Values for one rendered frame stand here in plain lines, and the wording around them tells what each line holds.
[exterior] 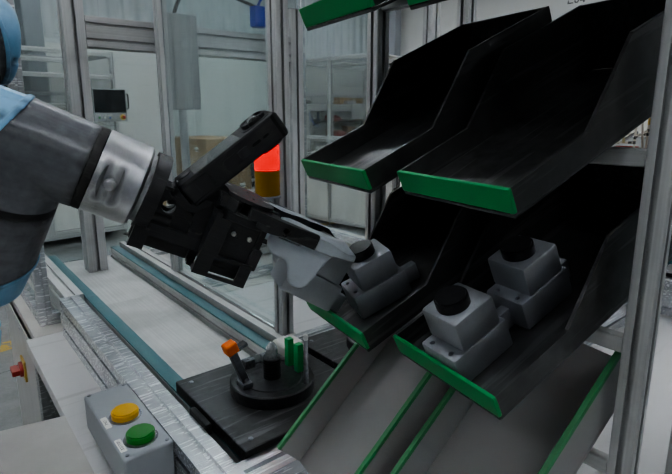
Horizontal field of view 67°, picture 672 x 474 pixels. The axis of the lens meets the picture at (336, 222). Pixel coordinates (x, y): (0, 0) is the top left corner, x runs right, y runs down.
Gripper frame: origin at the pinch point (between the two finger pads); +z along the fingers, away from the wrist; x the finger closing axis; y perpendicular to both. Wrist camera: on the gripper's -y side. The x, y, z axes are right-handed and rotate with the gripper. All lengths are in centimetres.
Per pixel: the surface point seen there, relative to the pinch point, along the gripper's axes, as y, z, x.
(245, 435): 33.2, 6.5, -13.2
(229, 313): 37, 14, -65
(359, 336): 7.0, 3.2, 7.0
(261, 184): 2.8, 2.9, -47.2
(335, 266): 2.3, -0.1, 2.2
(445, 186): -9.5, -0.1, 13.7
